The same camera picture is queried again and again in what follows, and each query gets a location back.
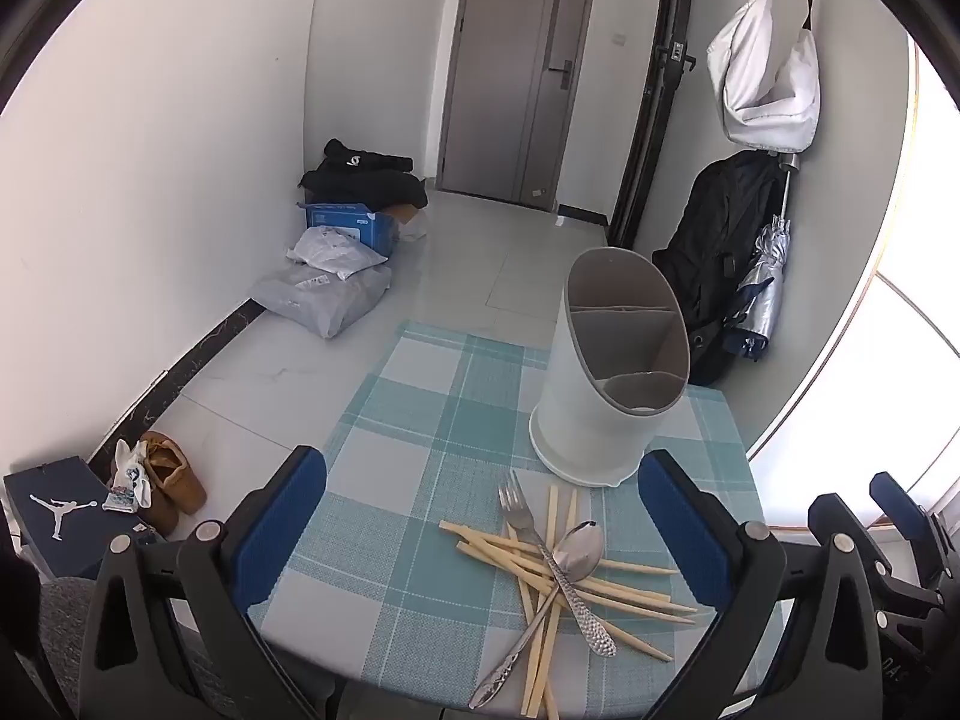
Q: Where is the white sock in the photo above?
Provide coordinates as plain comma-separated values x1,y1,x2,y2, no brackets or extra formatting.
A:
101,441,155,515

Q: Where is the pile of beige chopsticks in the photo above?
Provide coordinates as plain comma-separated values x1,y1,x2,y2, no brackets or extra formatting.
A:
439,484,698,720

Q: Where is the steel spoon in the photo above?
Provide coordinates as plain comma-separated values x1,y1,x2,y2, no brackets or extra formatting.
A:
468,519,605,710

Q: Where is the grey plastic parcel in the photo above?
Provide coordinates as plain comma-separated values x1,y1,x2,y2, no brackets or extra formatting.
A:
251,264,395,338

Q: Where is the white utensil holder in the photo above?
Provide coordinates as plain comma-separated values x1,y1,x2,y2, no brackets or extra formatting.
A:
529,246,691,488

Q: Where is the black jacket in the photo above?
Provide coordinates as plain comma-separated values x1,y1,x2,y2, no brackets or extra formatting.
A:
300,139,428,212

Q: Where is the black backpack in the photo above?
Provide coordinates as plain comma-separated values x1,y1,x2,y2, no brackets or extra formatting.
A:
651,151,788,387

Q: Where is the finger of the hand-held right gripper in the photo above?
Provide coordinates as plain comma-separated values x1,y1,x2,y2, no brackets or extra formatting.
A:
868,471,950,601
808,493,871,548

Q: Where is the person's left leg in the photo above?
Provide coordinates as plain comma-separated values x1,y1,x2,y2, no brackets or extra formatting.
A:
34,577,102,720

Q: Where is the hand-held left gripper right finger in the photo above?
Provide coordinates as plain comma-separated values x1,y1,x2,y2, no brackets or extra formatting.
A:
636,448,893,720

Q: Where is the blue cardboard box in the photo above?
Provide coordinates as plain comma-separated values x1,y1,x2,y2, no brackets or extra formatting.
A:
304,201,417,256

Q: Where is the white shoulder bag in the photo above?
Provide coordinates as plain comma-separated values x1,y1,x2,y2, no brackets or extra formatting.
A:
705,0,822,151

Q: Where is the silver folding umbrella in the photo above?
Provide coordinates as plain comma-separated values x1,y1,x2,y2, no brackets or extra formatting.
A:
724,152,803,361

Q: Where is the grey door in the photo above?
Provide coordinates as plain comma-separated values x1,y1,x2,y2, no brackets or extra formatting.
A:
437,0,599,211

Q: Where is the white plastic parcel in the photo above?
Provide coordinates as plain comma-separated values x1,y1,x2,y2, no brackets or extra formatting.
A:
285,225,389,284

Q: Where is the steel fork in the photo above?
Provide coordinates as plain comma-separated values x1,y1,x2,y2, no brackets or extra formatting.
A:
498,468,617,659

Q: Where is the black framed glass door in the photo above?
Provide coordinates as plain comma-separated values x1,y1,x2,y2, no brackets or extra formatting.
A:
607,0,698,252

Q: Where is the dark blue shoe box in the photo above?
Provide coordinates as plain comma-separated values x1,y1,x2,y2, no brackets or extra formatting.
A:
4,455,143,582

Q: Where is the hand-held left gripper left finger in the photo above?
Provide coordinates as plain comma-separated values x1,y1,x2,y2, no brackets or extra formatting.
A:
79,445,338,720

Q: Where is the teal checked placemat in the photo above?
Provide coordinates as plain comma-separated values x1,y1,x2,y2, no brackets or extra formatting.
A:
247,321,766,720

